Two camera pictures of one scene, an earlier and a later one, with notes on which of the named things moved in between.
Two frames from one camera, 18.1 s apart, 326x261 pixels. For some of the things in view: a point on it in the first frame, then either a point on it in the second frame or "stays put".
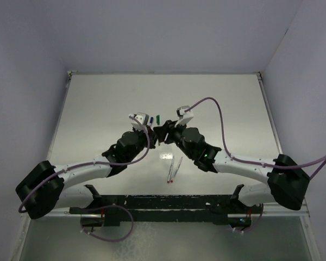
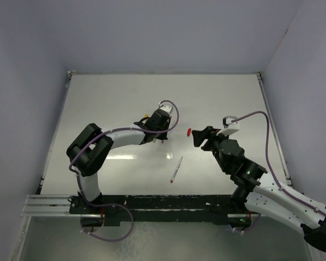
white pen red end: [176, 170] stays put
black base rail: [112, 209] stays put
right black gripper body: [169, 124] → [214, 140]
